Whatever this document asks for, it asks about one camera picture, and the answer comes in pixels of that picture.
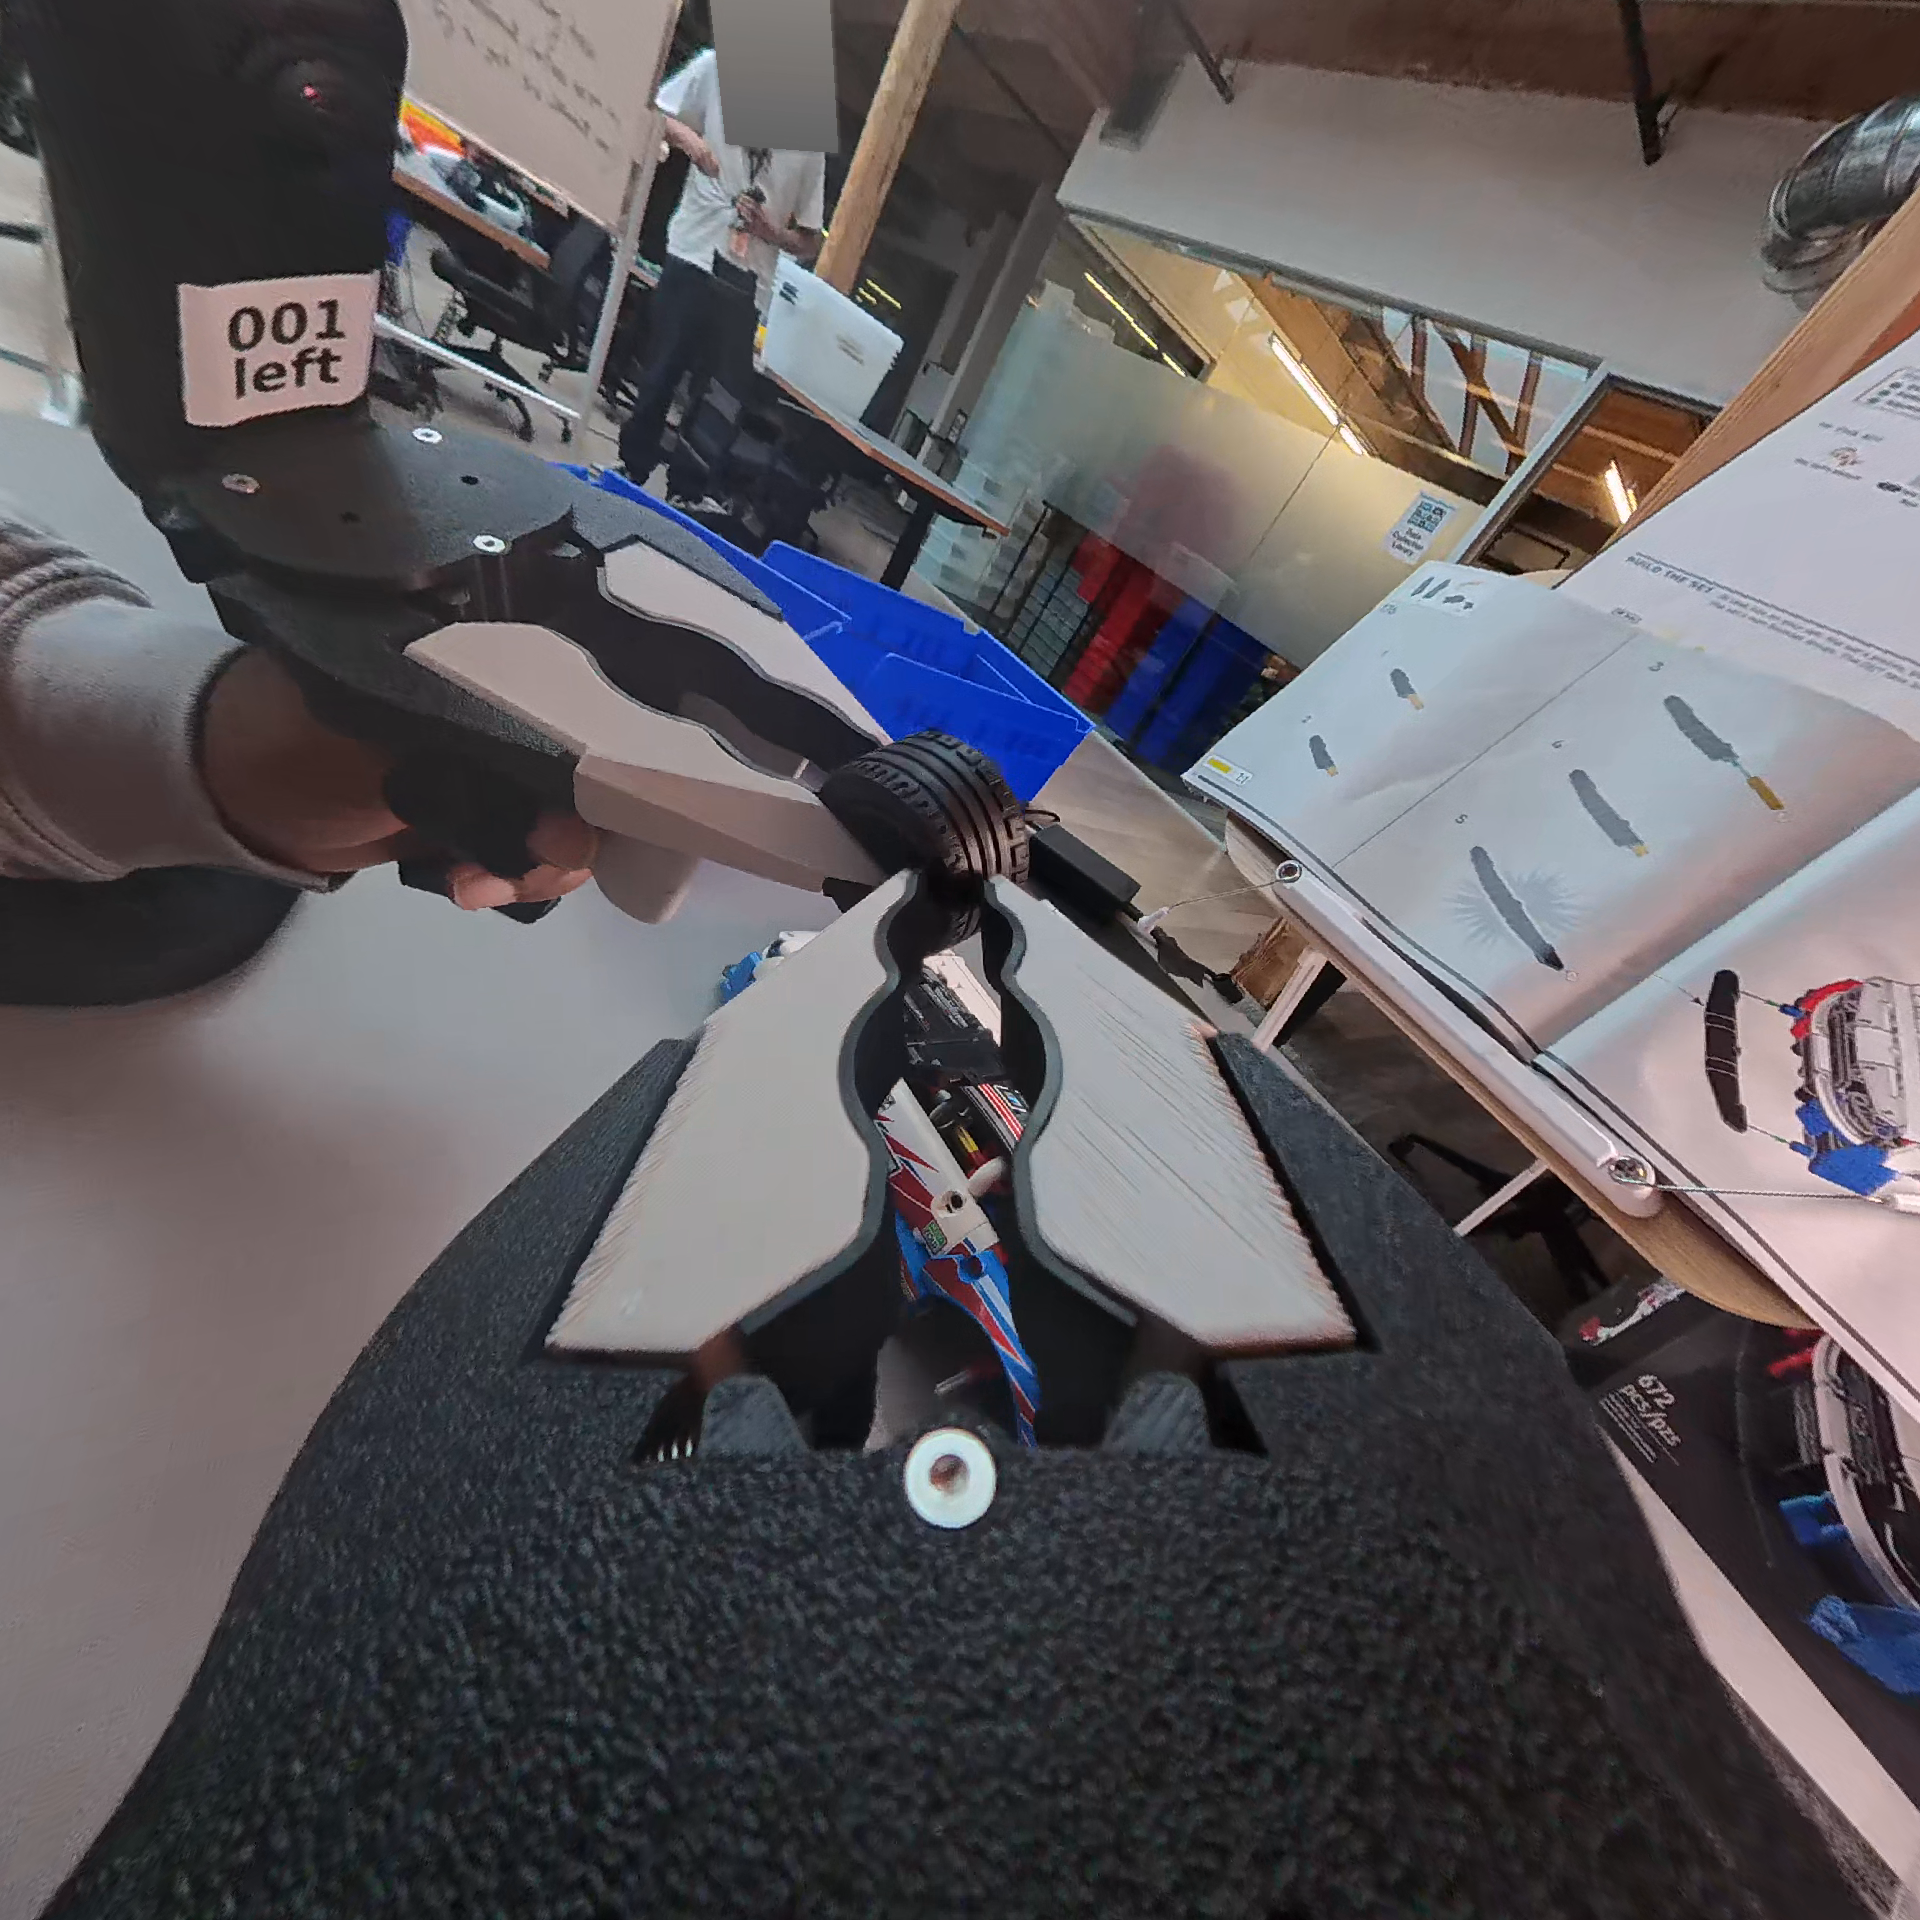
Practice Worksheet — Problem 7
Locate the toy brick race car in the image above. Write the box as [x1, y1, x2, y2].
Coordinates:
[719, 929, 1056, 1444]

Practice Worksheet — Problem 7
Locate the white box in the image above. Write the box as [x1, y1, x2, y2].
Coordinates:
[760, 262, 909, 424]

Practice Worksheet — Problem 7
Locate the toy car box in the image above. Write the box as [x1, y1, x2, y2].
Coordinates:
[1558, 1271, 1920, 1700]

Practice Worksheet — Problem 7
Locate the open instruction booklet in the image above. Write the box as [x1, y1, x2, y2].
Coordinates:
[1184, 329, 1920, 1422]

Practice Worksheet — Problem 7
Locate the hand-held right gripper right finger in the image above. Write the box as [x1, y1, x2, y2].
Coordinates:
[983, 882, 1360, 1363]

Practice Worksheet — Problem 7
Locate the whiteboard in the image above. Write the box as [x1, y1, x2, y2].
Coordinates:
[395, 0, 687, 231]

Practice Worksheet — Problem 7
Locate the wood-edged background table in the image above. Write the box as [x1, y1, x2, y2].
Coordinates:
[754, 358, 1017, 590]

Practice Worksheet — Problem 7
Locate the black office chair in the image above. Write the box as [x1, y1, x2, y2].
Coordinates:
[432, 211, 621, 441]

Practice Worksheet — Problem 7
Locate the black toy car tire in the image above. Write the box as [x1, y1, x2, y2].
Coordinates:
[821, 729, 1040, 952]

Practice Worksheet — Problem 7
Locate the blue plastic bin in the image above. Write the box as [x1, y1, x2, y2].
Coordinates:
[762, 539, 1098, 807]
[563, 460, 847, 635]

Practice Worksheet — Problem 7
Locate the black cable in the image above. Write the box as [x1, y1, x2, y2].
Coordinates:
[1136, 904, 1251, 1009]

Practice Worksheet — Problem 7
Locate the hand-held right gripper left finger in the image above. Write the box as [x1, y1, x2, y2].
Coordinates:
[546, 872, 917, 1363]

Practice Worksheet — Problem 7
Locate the person's left hand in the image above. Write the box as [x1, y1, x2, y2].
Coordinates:
[201, 646, 601, 918]

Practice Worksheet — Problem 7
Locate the white book stand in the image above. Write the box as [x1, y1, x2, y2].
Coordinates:
[1224, 225, 1920, 1332]

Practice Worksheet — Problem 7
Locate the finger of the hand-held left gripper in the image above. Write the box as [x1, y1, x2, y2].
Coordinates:
[406, 622, 890, 889]
[598, 539, 890, 785]

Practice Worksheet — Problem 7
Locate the black power adapter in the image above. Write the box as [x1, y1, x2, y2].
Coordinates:
[1031, 822, 1147, 918]

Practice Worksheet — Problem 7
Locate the person's left forearm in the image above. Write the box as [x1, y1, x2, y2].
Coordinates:
[0, 514, 347, 889]

